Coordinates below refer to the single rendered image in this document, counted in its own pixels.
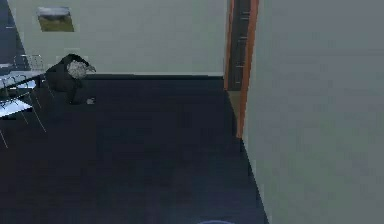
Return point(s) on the black statue with grey head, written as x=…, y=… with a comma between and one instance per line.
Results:
x=63, y=80

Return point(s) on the framed landscape picture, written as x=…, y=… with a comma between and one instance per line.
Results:
x=55, y=19

